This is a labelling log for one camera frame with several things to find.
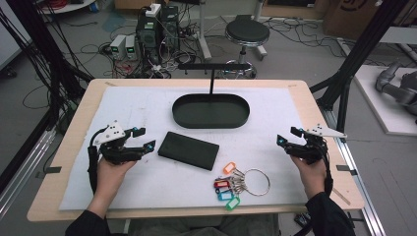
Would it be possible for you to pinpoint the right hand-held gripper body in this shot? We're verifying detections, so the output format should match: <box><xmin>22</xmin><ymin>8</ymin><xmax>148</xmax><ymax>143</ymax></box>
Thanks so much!
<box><xmin>284</xmin><ymin>123</ymin><xmax>348</xmax><ymax>165</ymax></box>

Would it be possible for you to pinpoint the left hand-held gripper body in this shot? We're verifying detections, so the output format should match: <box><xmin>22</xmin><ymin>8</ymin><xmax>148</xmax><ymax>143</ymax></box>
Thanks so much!
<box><xmin>92</xmin><ymin>120</ymin><xmax>146</xmax><ymax>165</ymax></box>

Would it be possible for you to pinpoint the black wallet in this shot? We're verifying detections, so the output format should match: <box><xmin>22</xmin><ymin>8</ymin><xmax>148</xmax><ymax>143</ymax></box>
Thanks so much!
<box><xmin>157</xmin><ymin>131</ymin><xmax>220</xmax><ymax>172</ymax></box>

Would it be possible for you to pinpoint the key ring with coloured tags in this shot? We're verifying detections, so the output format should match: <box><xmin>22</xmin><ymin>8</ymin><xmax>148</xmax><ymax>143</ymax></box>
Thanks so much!
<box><xmin>213</xmin><ymin>161</ymin><xmax>271</xmax><ymax>211</ymax></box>

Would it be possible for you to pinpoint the black oval tray with hanger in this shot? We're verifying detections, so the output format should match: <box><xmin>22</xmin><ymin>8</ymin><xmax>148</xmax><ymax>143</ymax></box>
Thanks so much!
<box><xmin>171</xmin><ymin>63</ymin><xmax>251</xmax><ymax>130</ymax></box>

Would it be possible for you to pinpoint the person's left hand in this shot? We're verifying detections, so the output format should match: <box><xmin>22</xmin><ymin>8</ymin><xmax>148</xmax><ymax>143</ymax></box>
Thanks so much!
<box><xmin>94</xmin><ymin>157</ymin><xmax>139</xmax><ymax>201</ymax></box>

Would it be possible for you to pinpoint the person's right hand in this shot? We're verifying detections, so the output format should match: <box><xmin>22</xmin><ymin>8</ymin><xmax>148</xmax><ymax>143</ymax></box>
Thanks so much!
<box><xmin>289</xmin><ymin>155</ymin><xmax>328</xmax><ymax>200</ymax></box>

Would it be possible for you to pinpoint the wooden table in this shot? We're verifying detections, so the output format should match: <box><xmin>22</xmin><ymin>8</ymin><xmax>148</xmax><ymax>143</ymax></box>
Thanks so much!
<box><xmin>27</xmin><ymin>78</ymin><xmax>366</xmax><ymax>223</ymax></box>

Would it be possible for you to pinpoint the white table mat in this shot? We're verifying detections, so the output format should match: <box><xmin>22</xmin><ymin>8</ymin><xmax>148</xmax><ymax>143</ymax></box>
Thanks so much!
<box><xmin>58</xmin><ymin>86</ymin><xmax>309</xmax><ymax>211</ymax></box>

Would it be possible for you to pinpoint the white floor board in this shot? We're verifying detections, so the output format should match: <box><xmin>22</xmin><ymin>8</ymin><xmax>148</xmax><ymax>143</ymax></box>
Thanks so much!
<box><xmin>353</xmin><ymin>64</ymin><xmax>417</xmax><ymax>137</ymax></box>

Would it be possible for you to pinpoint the grey bench power supply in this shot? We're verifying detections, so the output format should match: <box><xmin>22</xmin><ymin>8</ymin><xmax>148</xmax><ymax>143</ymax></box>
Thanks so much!
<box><xmin>125</xmin><ymin>34</ymin><xmax>139</xmax><ymax>61</ymax></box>
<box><xmin>109</xmin><ymin>33</ymin><xmax>127</xmax><ymax>61</ymax></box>

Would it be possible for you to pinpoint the black computer tower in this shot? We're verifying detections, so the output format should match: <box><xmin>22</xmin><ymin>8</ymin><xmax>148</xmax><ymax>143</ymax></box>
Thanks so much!
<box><xmin>136</xmin><ymin>13</ymin><xmax>162</xmax><ymax>64</ymax></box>
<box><xmin>160</xmin><ymin>5</ymin><xmax>180</xmax><ymax>51</ymax></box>

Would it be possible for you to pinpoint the black round stool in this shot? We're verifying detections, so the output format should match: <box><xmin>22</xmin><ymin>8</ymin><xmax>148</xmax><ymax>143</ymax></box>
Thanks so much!
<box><xmin>224</xmin><ymin>14</ymin><xmax>270</xmax><ymax>80</ymax></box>

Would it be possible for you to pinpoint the white power adapter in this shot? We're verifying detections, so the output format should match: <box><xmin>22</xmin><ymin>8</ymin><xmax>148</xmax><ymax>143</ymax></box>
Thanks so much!
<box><xmin>145</xmin><ymin>3</ymin><xmax>162</xmax><ymax>18</ymax></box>

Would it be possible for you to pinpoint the cardboard box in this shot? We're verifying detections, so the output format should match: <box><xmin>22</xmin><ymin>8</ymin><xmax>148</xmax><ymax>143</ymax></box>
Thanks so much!
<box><xmin>323</xmin><ymin>0</ymin><xmax>417</xmax><ymax>41</ymax></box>

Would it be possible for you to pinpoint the round white table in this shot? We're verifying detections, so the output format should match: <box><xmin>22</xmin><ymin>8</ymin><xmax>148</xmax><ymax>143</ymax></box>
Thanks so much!
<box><xmin>35</xmin><ymin>0</ymin><xmax>96</xmax><ymax>15</ymax></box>

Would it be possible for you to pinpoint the black cable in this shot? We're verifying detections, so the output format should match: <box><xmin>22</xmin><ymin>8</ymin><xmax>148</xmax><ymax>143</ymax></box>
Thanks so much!
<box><xmin>294</xmin><ymin>139</ymin><xmax>334</xmax><ymax>236</ymax></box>
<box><xmin>87</xmin><ymin>128</ymin><xmax>109</xmax><ymax>195</ymax></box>

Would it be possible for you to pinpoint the aluminium rail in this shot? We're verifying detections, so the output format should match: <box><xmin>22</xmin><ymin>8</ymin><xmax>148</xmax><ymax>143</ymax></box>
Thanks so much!
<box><xmin>323</xmin><ymin>107</ymin><xmax>387</xmax><ymax>236</ymax></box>
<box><xmin>0</xmin><ymin>127</ymin><xmax>57</xmax><ymax>217</ymax></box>

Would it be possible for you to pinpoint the black frame post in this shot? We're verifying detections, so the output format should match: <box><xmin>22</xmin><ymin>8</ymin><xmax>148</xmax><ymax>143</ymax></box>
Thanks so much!
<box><xmin>309</xmin><ymin>0</ymin><xmax>407</xmax><ymax>134</ymax></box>
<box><xmin>6</xmin><ymin>0</ymin><xmax>94</xmax><ymax>132</ymax></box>

